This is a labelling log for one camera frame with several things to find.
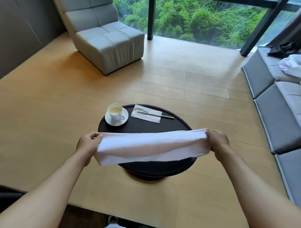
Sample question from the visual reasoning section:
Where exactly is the round black side table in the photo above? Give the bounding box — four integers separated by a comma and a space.
98, 104, 197, 181

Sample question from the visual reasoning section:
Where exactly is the white towel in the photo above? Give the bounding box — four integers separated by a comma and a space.
95, 128, 212, 166

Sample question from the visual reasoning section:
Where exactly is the person's left hand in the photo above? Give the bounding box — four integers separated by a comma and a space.
76, 132, 103, 168

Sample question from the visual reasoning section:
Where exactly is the grey curtain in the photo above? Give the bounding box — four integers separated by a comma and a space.
267, 0, 301, 51

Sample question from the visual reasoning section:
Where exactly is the person's right forearm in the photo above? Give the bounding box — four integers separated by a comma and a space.
214, 150, 301, 228

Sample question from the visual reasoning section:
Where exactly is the grey upholstered armchair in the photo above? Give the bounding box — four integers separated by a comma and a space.
53, 0, 145, 76

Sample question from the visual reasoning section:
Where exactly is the dark window frame post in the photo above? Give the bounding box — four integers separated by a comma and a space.
240, 0, 290, 57
147, 0, 156, 40

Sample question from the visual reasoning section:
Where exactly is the person's left forearm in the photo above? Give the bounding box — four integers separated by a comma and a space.
0, 151, 88, 228

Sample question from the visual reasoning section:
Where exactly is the white saucer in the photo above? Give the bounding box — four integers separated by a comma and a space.
105, 107, 129, 126

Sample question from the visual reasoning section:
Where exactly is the silver metal spoon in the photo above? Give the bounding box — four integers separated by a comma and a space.
136, 110, 175, 119

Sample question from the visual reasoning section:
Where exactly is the grey bench cushion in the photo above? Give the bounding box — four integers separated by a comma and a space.
275, 148, 301, 208
253, 81, 301, 155
242, 46, 301, 99

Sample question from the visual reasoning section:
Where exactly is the white teacup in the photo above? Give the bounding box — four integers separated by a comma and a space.
107, 103, 126, 122

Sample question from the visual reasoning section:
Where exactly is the white plastic bag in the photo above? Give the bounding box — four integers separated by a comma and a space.
278, 54, 301, 78

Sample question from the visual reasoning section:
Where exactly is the person's right hand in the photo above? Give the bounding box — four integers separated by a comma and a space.
205, 130, 231, 162

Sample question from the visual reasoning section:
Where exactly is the black garment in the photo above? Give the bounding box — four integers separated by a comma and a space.
267, 41, 299, 59

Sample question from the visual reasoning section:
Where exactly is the white paper napkin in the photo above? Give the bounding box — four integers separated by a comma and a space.
130, 104, 163, 123

